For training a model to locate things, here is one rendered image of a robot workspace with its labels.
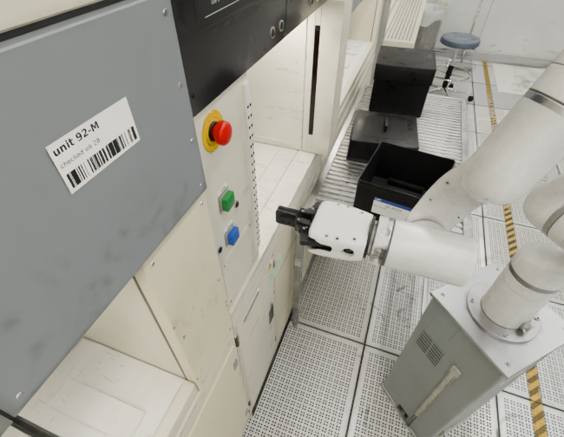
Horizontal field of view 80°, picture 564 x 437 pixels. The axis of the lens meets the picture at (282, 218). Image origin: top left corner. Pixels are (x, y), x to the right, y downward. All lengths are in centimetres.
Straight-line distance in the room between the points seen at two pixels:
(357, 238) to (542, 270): 51
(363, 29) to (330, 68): 148
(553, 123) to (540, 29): 501
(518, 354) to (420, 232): 63
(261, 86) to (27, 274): 111
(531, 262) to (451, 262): 42
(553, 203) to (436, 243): 38
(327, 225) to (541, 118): 32
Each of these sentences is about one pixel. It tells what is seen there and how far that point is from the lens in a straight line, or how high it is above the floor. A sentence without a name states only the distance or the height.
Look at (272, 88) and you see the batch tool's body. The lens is 133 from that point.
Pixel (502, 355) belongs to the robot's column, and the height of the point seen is 76.
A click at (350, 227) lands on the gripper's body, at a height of 122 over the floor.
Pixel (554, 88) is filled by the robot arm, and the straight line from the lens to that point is 54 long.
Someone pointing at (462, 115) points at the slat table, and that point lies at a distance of 212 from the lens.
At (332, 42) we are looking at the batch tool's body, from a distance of 120.
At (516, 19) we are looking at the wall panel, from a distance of 545.
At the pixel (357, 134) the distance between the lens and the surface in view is 156.
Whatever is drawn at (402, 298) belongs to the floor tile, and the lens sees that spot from 205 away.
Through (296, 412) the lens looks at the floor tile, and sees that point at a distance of 170.
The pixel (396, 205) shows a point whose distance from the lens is 119.
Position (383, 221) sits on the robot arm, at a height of 124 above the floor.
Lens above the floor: 164
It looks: 44 degrees down
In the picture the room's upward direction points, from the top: straight up
